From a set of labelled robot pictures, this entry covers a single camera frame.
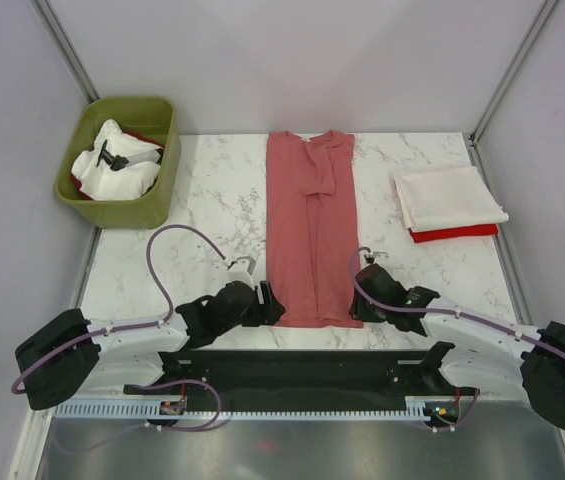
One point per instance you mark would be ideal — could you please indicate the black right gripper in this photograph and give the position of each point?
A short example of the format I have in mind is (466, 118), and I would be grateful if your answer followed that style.
(358, 311)

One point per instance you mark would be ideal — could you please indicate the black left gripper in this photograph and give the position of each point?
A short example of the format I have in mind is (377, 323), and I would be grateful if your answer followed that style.
(267, 313)

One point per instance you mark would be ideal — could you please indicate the pink t-shirt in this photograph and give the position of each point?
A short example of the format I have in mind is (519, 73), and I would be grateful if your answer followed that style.
(311, 228)

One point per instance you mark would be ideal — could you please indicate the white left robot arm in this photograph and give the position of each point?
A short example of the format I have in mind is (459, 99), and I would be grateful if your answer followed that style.
(73, 355)

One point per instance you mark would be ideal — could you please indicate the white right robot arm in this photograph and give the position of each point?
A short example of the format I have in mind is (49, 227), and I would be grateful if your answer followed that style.
(517, 361)

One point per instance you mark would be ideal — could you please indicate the folded red t-shirt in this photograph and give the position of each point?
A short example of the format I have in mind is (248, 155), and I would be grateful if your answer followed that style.
(483, 230)

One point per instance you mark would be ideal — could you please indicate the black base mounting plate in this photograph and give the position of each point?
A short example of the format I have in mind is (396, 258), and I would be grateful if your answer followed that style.
(321, 379)

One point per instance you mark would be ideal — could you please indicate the folded cream t-shirt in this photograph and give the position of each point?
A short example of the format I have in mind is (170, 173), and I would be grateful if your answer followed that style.
(445, 198)

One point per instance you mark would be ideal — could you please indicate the white t-shirt in bin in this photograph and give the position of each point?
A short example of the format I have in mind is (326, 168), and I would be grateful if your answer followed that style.
(112, 175)

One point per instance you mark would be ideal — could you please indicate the olive green plastic bin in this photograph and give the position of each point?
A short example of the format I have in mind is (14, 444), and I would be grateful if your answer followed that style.
(120, 166)

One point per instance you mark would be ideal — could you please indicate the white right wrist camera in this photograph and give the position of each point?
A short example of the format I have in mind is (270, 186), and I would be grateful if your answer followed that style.
(374, 256)

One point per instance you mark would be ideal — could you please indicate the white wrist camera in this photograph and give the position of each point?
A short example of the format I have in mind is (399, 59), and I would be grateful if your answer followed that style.
(374, 256)
(241, 270)

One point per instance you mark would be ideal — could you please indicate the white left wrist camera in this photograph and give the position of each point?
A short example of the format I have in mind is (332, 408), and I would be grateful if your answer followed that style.
(241, 270)

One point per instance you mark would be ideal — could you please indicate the white slotted cable duct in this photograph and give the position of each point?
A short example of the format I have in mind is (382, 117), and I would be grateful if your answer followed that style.
(161, 410)

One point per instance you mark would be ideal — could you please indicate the right aluminium frame post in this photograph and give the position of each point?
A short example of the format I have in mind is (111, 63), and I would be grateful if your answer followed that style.
(532, 35)

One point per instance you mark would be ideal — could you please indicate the aluminium frame post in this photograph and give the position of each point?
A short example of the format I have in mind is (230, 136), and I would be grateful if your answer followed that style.
(55, 29)
(532, 35)

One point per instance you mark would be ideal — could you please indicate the left aluminium frame post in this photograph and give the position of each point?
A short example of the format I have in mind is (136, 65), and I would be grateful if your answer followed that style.
(55, 29)

